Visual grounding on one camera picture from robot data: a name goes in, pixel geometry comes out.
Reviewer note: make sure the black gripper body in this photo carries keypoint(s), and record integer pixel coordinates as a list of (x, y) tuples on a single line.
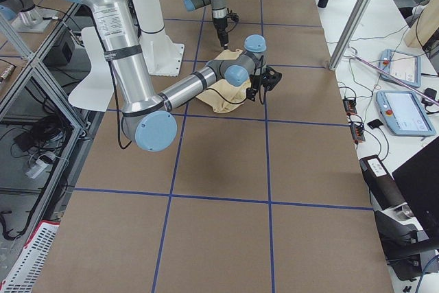
[(254, 81), (219, 26)]

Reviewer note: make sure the yellow long-sleeve shirt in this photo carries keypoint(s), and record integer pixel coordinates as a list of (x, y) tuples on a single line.
[(223, 97)]

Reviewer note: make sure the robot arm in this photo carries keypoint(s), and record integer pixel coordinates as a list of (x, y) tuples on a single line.
[(220, 14), (134, 42)]

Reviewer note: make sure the white chair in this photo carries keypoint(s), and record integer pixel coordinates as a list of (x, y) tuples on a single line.
[(95, 91)]

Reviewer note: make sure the near blue teach pendant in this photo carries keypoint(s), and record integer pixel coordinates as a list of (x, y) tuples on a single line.
[(403, 114)]

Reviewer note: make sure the blue teach pendant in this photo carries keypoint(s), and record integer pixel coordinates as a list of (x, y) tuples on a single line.
[(404, 66), (403, 114)]

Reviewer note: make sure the far blue teach pendant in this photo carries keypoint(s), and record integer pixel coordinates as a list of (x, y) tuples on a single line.
[(404, 66)]

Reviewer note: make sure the white reacher grabber stick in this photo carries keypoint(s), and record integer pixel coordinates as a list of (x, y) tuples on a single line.
[(396, 80)]

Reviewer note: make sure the black monitor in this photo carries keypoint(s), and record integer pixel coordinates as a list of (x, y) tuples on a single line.
[(417, 180)]

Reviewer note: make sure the white perforated basket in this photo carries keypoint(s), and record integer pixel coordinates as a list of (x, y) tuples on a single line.
[(30, 262)]

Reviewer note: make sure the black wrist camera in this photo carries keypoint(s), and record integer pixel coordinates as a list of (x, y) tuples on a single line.
[(270, 78), (233, 16)]

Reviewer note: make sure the aluminium frame post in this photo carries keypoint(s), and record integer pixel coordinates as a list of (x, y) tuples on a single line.
[(347, 33)]

